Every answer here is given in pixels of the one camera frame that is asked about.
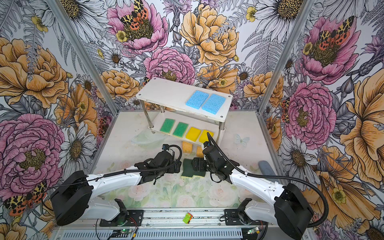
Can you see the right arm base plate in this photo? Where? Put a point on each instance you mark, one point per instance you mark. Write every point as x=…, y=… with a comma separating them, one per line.
x=235, y=217

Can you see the white two-tier shelf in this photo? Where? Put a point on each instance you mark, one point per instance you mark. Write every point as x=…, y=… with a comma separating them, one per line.
x=163, y=99

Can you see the yellow sponge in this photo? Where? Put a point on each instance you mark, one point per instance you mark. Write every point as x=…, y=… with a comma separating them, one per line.
x=193, y=134
x=204, y=136

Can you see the dark green scouring sponge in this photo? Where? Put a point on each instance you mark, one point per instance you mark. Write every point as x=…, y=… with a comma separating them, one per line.
x=201, y=174
x=188, y=171

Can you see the green orange small block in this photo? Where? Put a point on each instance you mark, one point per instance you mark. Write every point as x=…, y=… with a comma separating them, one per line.
x=187, y=218

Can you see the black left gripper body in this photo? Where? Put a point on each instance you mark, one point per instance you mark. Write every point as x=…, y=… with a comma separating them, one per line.
x=171, y=170

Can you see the green scrub sponge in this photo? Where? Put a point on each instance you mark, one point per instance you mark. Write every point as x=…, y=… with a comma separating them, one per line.
x=180, y=130
x=167, y=125

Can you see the aluminium front rail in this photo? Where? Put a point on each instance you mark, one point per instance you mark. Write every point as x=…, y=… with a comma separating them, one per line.
x=171, y=218

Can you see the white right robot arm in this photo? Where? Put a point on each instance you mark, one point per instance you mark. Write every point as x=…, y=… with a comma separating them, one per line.
x=282, y=205

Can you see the orange cellulose sponge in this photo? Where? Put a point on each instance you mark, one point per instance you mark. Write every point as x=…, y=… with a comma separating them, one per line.
x=199, y=152
x=187, y=147

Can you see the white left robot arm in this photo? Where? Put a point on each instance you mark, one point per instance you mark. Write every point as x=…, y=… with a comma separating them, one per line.
x=79, y=197

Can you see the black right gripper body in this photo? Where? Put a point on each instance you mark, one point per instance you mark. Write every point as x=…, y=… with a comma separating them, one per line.
x=211, y=167

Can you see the blue cellulose sponge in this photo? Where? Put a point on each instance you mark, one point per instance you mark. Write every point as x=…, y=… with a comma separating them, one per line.
x=197, y=99
x=213, y=104

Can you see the grey blue oval object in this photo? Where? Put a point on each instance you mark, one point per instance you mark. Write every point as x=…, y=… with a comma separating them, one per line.
x=266, y=168

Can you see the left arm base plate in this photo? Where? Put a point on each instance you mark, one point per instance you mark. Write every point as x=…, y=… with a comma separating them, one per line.
x=129, y=218

